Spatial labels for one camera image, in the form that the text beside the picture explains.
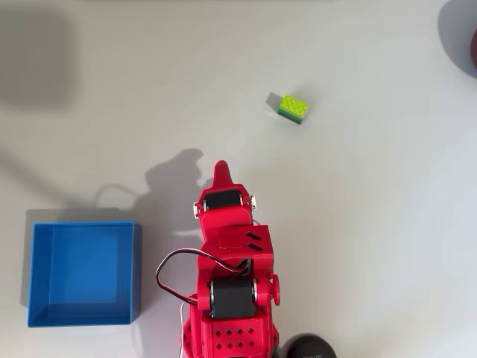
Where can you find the blue plastic box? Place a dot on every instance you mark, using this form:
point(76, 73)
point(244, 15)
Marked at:
point(85, 268)

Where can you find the black round object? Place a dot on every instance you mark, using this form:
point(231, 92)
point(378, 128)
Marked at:
point(309, 347)

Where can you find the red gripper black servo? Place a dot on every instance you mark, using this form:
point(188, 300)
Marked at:
point(224, 217)

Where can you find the green lego brick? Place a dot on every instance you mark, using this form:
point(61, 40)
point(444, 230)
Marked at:
point(294, 106)

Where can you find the red robot arm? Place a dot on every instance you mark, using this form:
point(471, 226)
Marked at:
point(238, 238)

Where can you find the dark red round object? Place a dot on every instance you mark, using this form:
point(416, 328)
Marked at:
point(474, 50)

